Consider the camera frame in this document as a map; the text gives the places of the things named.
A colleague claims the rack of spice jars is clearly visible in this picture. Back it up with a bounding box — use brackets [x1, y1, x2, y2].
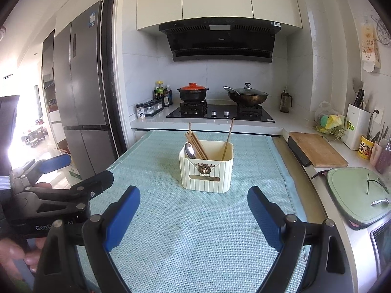
[143, 100, 163, 116]

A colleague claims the black clay pot red lid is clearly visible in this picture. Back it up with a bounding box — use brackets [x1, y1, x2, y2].
[176, 83, 210, 103]

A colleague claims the dark shelving cabinet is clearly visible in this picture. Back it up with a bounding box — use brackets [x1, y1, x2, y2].
[41, 29, 66, 153]

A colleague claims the yellow green plastic bag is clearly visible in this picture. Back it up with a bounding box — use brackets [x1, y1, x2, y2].
[315, 101, 347, 135]

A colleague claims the green cutting board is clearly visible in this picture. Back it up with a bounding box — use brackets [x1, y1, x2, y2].
[311, 167, 391, 230]

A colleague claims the white knife block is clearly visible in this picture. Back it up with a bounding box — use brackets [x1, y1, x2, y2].
[341, 104, 371, 151]

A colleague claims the cream ribbed utensil holder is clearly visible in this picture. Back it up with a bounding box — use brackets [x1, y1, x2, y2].
[179, 141, 234, 193]

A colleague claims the grey refrigerator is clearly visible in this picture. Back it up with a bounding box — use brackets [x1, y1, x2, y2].
[53, 0, 118, 180]

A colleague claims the wok with glass lid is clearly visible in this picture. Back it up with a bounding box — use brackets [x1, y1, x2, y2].
[223, 82, 269, 108]

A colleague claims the person's left hand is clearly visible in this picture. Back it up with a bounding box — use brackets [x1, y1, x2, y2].
[0, 237, 46, 279]

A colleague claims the wire steamer rack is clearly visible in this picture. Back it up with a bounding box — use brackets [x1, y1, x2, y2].
[371, 15, 391, 45]

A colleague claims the black-handled knife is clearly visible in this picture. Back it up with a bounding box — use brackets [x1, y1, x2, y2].
[354, 88, 365, 109]

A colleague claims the light blue woven mat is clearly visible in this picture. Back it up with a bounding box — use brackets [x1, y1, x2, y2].
[72, 130, 307, 293]

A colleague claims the dark glass pitcher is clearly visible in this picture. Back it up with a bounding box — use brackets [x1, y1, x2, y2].
[279, 90, 293, 113]

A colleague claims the yellow printed cup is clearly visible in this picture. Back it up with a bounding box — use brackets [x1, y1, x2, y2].
[358, 135, 375, 159]

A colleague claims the purple soap dispenser bottle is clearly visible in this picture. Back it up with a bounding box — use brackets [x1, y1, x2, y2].
[375, 139, 391, 174]

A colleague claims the cream printed hanging bag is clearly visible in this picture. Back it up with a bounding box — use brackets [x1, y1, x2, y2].
[360, 21, 382, 73]

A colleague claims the distant wooden furniture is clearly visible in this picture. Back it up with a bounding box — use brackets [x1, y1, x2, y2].
[21, 122, 46, 147]

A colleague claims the steel sink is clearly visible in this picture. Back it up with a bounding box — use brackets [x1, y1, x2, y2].
[369, 220, 391, 271]

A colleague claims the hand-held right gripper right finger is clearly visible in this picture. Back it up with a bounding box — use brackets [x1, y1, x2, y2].
[247, 186, 352, 293]

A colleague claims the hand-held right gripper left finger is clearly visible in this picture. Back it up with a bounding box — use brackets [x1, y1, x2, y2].
[33, 185, 141, 293]

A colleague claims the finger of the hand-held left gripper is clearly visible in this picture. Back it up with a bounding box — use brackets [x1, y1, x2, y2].
[26, 171, 114, 214]
[11, 153, 71, 187]

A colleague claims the wooden cutting board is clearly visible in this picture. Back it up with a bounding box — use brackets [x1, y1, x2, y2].
[289, 132, 349, 168]

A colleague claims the black gas hob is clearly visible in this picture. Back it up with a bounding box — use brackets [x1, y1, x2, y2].
[166, 101, 275, 123]

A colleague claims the black range hood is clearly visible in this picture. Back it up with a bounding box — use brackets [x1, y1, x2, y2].
[159, 17, 282, 63]

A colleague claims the pink cup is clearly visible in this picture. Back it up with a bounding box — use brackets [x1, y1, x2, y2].
[369, 143, 382, 165]

